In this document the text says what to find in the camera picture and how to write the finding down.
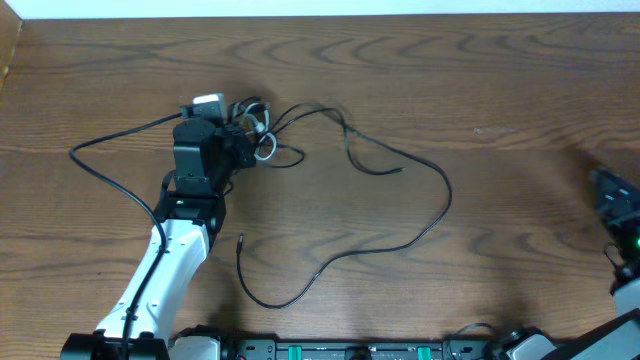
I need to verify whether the white usb cable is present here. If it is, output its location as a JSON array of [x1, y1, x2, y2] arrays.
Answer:
[[240, 101, 279, 163]]

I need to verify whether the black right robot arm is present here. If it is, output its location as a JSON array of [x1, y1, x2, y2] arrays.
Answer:
[[584, 168, 639, 360]]

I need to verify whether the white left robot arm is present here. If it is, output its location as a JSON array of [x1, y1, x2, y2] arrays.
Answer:
[[60, 118, 256, 359]]

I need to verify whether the black left camera cable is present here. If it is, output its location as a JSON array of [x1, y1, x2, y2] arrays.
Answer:
[[68, 112, 184, 360]]

